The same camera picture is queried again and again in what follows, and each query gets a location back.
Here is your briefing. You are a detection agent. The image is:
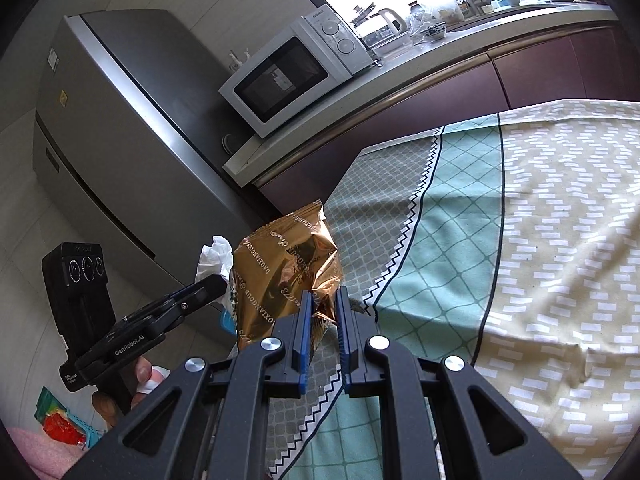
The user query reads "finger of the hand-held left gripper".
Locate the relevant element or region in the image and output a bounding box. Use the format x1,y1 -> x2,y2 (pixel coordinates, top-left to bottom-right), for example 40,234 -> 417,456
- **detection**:
124,274 -> 229,334

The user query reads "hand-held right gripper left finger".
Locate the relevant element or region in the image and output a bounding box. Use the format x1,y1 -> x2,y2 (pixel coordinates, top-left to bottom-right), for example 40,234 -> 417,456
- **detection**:
62,293 -> 317,480

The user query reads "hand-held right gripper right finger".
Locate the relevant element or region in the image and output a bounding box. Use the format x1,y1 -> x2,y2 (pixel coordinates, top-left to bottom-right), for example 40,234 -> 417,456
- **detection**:
335,287 -> 584,480

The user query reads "white plastic bag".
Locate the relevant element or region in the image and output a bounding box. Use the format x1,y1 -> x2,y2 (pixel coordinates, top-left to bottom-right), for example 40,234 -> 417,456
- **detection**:
195,234 -> 239,337

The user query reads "gold foil wrapper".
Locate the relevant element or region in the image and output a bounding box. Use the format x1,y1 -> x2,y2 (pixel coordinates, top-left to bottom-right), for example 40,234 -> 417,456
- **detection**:
231,199 -> 345,357

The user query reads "person's left hand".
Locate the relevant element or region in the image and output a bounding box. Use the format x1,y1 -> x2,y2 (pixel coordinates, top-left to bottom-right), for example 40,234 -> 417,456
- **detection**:
92,357 -> 171,431

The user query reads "red green snack packet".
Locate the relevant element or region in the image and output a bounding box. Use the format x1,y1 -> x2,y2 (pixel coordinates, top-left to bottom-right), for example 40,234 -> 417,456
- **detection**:
33,385 -> 104,452

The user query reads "pink garment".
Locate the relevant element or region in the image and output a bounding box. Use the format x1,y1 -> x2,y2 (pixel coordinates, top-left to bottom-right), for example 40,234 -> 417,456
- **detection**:
4,424 -> 97,480

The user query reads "grey refrigerator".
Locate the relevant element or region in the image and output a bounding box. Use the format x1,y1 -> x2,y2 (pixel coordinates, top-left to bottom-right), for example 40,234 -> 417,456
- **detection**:
32,8 -> 282,322

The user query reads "patterned tablecloth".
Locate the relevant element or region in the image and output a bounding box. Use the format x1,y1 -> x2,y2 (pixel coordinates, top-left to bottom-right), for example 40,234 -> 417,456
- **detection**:
264,98 -> 640,480

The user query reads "white microwave oven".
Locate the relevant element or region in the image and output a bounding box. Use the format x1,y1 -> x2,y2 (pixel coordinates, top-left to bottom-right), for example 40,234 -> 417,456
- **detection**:
218,4 -> 377,139

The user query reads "grey kitchen countertop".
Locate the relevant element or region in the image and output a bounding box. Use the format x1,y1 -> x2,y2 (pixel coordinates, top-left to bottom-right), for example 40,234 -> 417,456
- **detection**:
222,2 -> 622,189

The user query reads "white electric kettle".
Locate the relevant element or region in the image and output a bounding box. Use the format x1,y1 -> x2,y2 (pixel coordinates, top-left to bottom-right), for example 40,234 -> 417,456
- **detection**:
372,7 -> 407,42

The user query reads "purple kitchen base cabinet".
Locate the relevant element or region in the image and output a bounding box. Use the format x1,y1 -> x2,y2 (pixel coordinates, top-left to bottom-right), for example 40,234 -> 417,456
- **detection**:
255,25 -> 632,212

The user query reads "clear plastic food container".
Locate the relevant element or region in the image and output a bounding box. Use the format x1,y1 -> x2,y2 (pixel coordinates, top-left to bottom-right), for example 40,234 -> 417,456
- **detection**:
405,2 -> 464,29

